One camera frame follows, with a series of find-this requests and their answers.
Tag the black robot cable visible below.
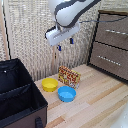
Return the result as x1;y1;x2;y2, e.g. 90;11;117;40
79;15;128;25

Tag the blue plastic bowl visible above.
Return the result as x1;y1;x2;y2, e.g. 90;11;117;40
57;85;77;103

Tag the beige woven folding screen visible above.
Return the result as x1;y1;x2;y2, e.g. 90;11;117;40
0;0;128;83

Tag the brown wooden drawer cabinet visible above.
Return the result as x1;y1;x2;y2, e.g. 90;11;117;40
87;9;128;83

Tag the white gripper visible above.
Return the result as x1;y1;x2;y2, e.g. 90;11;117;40
45;22;81;52

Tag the yellow plastic bowl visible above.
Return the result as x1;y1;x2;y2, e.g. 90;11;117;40
41;77;59;93

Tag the silver drawer handle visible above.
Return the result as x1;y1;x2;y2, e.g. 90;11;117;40
97;54;122;67
105;28;128;37

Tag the red yellow cardboard box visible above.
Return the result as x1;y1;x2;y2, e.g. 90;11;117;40
57;65;82;90

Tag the black fabric storage case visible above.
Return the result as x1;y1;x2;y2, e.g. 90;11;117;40
0;58;49;128

